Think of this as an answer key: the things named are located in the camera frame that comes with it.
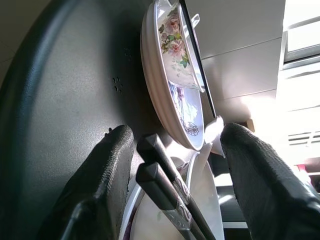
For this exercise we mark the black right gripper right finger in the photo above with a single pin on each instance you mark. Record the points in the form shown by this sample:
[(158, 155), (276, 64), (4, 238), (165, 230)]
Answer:
[(265, 190)]

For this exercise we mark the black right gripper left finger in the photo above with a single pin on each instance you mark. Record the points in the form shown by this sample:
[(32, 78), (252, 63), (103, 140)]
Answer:
[(105, 175)]

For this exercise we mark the white floral rose bowl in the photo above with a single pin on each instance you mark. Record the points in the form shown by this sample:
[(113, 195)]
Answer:
[(175, 50)]

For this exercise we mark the black chopstick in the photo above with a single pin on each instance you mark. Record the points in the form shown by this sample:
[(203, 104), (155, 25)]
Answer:
[(155, 182), (162, 160)]

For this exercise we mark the plain white plate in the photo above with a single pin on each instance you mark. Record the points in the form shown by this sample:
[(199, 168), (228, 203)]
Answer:
[(202, 190)]

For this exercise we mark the white dish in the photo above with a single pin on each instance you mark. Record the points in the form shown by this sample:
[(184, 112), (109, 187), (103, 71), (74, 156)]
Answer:
[(150, 220)]

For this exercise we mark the black round plastic tray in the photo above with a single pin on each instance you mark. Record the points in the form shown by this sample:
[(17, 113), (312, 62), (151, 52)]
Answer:
[(75, 87)]

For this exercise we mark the white ribbed bowl blue print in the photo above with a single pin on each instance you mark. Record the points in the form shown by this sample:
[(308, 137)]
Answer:
[(155, 82)]

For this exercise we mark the white barred window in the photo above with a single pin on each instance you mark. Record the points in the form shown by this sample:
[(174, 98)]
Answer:
[(302, 37)]

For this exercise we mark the grey wall cabinet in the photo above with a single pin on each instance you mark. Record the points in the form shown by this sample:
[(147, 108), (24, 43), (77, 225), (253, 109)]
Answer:
[(237, 30)]

